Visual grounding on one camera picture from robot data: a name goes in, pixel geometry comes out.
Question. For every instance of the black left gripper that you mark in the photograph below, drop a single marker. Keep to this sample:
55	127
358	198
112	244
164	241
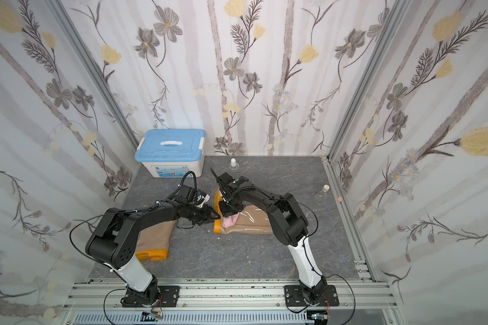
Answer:
205	212

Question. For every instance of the glass flask with white stopper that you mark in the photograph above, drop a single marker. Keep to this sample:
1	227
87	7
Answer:
321	196

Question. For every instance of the tan rubber boot orange sole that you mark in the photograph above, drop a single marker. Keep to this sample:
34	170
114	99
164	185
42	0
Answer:
252	220

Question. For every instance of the aluminium front rail frame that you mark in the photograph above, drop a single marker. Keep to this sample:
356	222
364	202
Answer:
360	302

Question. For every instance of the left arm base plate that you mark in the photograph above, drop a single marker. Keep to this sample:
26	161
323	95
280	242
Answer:
163	296

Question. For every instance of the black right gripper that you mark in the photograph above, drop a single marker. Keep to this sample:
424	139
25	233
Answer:
229	206

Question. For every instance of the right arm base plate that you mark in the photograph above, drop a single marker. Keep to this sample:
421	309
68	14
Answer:
298	296

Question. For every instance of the blue lid storage box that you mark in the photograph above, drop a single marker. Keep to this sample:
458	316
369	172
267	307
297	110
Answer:
168	153

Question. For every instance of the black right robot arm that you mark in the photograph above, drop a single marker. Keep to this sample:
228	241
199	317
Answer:
288	222

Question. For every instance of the pink cloth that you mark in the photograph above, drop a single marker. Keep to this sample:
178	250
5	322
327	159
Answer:
228	222

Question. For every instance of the white perforated cable tray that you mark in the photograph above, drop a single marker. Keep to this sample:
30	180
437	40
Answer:
192	317

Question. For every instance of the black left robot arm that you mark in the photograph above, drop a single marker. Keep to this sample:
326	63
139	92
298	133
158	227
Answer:
113	242

